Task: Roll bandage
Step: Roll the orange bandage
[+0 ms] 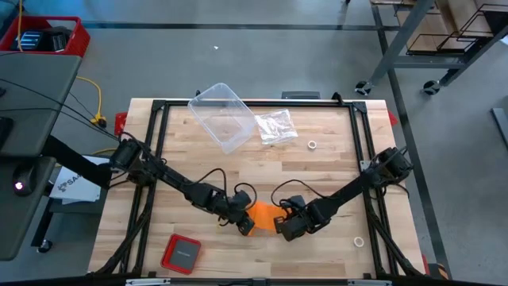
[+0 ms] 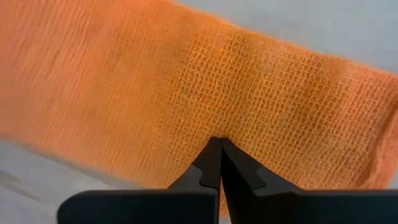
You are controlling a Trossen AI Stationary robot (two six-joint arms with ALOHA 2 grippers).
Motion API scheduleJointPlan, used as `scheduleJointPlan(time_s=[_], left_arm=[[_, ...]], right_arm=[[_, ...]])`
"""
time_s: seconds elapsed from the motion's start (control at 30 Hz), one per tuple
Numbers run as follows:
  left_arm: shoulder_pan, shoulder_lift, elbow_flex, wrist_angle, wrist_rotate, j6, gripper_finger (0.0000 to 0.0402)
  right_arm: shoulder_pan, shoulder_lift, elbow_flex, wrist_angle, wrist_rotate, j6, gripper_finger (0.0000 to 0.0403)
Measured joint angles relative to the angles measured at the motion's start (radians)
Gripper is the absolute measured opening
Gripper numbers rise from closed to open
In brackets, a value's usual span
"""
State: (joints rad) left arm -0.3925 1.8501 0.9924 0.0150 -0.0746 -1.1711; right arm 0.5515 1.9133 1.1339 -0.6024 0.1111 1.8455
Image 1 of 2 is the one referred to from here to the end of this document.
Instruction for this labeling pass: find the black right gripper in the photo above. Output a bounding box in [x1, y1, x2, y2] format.
[273, 209, 319, 242]

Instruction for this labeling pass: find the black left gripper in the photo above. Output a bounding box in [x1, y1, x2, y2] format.
[214, 197, 256, 238]

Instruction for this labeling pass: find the orange elastic bandage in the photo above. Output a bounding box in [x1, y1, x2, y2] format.
[246, 200, 287, 238]

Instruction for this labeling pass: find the clear plastic bag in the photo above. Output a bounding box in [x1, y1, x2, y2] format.
[254, 108, 299, 146]

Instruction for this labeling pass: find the clear plastic container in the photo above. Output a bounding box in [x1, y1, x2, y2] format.
[187, 82, 258, 155]

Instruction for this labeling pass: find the red-edged grey box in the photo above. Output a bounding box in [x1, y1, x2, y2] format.
[160, 233, 202, 276]

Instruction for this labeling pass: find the orange black striped block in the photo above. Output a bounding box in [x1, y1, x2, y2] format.
[429, 261, 450, 281]

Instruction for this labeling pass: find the white printed paper sheet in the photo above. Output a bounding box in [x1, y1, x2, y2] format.
[49, 154, 103, 207]

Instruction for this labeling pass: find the black desk support bar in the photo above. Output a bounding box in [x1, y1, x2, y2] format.
[41, 134, 114, 190]

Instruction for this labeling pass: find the grey metal wheeled cart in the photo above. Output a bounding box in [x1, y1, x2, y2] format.
[355, 0, 508, 97]

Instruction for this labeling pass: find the black computer mouse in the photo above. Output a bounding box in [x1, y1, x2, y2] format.
[11, 164, 40, 199]

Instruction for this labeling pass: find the grey metal beam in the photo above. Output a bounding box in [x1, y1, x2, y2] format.
[490, 106, 508, 150]

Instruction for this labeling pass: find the grey workstation desk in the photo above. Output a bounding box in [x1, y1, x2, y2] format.
[0, 51, 83, 262]

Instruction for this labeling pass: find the red plastic basket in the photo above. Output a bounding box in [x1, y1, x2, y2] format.
[0, 15, 91, 59]

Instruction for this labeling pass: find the wooden box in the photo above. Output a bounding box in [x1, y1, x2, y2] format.
[395, 0, 497, 52]

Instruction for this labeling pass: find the black power adapter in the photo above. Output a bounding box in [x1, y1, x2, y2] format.
[41, 26, 73, 52]

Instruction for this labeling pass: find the blue striped device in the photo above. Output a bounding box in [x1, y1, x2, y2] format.
[17, 30, 44, 52]

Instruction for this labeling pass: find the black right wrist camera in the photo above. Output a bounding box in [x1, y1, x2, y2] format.
[283, 194, 308, 214]

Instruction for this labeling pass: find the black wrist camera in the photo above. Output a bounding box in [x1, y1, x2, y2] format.
[283, 194, 308, 214]
[232, 189, 254, 211]

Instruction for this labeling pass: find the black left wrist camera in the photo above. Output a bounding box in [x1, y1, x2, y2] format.
[232, 189, 254, 211]

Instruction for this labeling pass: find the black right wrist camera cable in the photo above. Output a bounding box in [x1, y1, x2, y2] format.
[271, 178, 318, 207]

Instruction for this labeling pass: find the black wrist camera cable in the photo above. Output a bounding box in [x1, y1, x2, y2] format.
[186, 168, 258, 211]
[271, 178, 318, 207]

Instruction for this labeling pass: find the black left wrist camera cable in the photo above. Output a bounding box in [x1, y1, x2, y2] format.
[186, 168, 258, 211]

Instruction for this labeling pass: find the silver metal bracket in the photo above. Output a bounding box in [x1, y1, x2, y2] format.
[125, 277, 171, 286]
[347, 279, 393, 286]

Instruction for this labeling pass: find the dark grey bracket plate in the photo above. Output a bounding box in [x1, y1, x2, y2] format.
[280, 91, 321, 100]

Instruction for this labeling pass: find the yellow power cable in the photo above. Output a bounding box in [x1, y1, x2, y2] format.
[75, 75, 108, 127]
[15, 0, 24, 52]

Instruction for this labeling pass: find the thin black desk cable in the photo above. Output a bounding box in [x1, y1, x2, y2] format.
[0, 78, 120, 140]
[0, 106, 109, 131]

